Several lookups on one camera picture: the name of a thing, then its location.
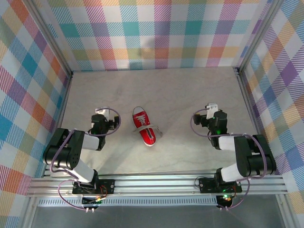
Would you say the white shoelace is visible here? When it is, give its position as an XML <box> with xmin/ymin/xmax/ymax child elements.
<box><xmin>131</xmin><ymin>114</ymin><xmax>164</xmax><ymax>138</ymax></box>

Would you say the red canvas sneaker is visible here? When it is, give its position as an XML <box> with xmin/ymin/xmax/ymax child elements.
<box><xmin>132</xmin><ymin>106</ymin><xmax>157</xmax><ymax>147</ymax></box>

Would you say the grey metal panel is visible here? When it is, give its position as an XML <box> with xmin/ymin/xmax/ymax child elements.
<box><xmin>30</xmin><ymin>194</ymin><xmax>285</xmax><ymax>228</ymax></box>

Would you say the aluminium side rail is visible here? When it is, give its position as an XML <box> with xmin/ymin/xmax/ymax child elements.
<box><xmin>236</xmin><ymin>67</ymin><xmax>273</xmax><ymax>175</ymax></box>

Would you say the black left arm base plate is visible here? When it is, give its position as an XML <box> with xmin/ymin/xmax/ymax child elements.
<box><xmin>72</xmin><ymin>179</ymin><xmax>116</xmax><ymax>195</ymax></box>

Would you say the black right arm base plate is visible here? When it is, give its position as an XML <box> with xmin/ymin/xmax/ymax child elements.
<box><xmin>198</xmin><ymin>177</ymin><xmax>243</xmax><ymax>193</ymax></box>

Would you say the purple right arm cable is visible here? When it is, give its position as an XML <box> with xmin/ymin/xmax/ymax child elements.
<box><xmin>191</xmin><ymin>108</ymin><xmax>274</xmax><ymax>211</ymax></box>

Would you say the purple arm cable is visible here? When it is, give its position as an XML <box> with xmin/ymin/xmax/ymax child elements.
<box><xmin>191</xmin><ymin>108</ymin><xmax>274</xmax><ymax>211</ymax></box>
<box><xmin>49</xmin><ymin>108</ymin><xmax>123</xmax><ymax>211</ymax></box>

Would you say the thin aluminium edge rail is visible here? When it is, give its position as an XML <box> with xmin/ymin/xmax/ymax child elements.
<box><xmin>41</xmin><ymin>166</ymin><xmax>271</xmax><ymax>178</ymax></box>

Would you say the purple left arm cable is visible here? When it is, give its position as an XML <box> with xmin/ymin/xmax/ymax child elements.
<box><xmin>49</xmin><ymin>108</ymin><xmax>123</xmax><ymax>211</ymax></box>

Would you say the wide aluminium mounting rail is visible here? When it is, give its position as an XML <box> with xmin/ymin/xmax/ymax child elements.
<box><xmin>26</xmin><ymin>174</ymin><xmax>289</xmax><ymax>198</ymax></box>

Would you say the slotted grey cable duct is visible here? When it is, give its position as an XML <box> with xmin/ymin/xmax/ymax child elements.
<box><xmin>35</xmin><ymin>198</ymin><xmax>220</xmax><ymax>207</ymax></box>

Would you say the aluminium frame post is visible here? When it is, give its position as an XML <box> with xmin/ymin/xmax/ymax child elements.
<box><xmin>235</xmin><ymin>0</ymin><xmax>285</xmax><ymax>76</ymax></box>
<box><xmin>25</xmin><ymin>0</ymin><xmax>74</xmax><ymax>78</ymax></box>

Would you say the aluminium frame leg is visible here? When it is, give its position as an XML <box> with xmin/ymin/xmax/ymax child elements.
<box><xmin>21</xmin><ymin>196</ymin><xmax>40</xmax><ymax>228</ymax></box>
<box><xmin>275</xmin><ymin>194</ymin><xmax>293</xmax><ymax>228</ymax></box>

